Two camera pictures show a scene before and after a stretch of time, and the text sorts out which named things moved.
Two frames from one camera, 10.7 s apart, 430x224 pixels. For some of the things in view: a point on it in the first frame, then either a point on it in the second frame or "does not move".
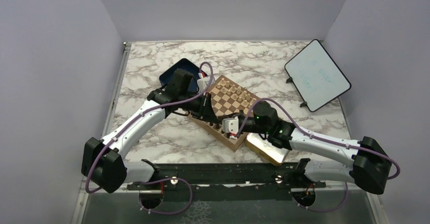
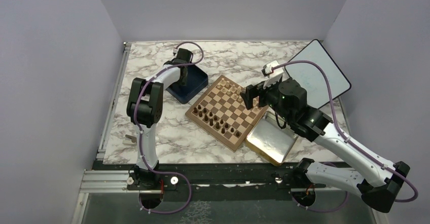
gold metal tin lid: [263, 148] does not move
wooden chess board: [227, 97] does not move
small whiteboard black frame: [315, 76] does not move
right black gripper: [240, 116] → [252, 91]
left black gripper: [209, 113] → [183, 81]
